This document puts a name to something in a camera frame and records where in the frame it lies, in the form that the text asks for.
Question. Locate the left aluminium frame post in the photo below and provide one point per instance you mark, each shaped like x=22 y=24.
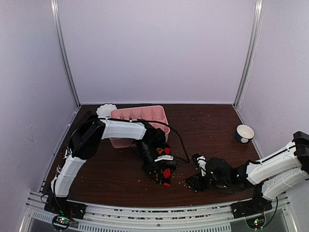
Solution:
x=63 y=52

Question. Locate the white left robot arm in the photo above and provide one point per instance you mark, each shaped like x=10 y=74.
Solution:
x=84 y=143

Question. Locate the right aluminium frame post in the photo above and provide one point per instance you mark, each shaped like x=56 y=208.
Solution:
x=257 y=18

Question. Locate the aluminium frame post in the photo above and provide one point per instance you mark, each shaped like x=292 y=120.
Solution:
x=63 y=52
x=257 y=18

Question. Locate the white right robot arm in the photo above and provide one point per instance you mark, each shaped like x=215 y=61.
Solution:
x=274 y=173

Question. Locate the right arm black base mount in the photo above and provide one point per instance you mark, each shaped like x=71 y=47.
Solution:
x=247 y=208

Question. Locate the pink divided organizer tray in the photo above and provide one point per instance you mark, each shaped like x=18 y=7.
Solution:
x=149 y=113

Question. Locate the front aluminium rail base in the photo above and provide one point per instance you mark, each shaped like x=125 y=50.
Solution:
x=204 y=218

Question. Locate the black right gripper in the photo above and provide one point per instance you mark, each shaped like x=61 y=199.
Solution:
x=198 y=185

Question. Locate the white scalloped ceramic bowl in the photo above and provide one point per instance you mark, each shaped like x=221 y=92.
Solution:
x=105 y=110

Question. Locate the black red argyle sock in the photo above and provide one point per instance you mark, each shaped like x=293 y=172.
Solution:
x=162 y=174

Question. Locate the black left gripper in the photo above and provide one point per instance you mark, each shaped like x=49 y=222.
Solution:
x=149 y=168

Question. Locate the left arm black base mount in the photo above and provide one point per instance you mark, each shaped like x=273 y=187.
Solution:
x=61 y=206

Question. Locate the white dark blue cup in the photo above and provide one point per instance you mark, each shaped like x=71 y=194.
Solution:
x=244 y=133

